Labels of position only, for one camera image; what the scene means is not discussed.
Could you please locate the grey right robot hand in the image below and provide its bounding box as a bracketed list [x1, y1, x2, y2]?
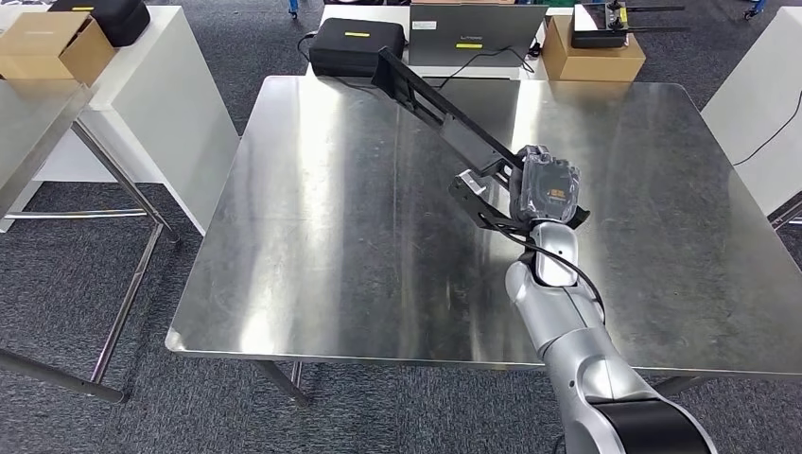
[508, 144, 583, 225]

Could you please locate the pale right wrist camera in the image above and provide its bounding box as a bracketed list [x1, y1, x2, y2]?
[455, 170, 489, 196]

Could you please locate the stainless steel workbench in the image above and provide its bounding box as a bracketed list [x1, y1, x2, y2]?
[165, 75, 802, 409]

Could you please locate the long black plastic part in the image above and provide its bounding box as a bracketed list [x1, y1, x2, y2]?
[371, 46, 591, 232]

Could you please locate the black laptop cable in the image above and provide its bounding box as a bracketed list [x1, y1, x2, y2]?
[435, 44, 540, 90]

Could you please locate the stainless steel table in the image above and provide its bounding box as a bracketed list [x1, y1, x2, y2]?
[0, 79, 183, 406]

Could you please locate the brown cardboard box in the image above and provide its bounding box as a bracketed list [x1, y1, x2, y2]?
[0, 10, 119, 88]
[541, 13, 647, 83]

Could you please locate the white table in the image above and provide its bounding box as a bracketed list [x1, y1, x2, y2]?
[0, 5, 240, 236]
[700, 6, 802, 218]

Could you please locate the grey laptop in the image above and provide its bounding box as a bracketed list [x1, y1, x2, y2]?
[408, 3, 549, 69]

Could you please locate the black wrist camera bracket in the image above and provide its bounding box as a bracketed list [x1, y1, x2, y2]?
[448, 178, 540, 235]

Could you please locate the black case yellow label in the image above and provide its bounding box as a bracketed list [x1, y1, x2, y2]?
[308, 17, 408, 79]
[48, 0, 151, 48]

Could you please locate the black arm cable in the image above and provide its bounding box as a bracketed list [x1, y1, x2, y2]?
[479, 213, 607, 327]

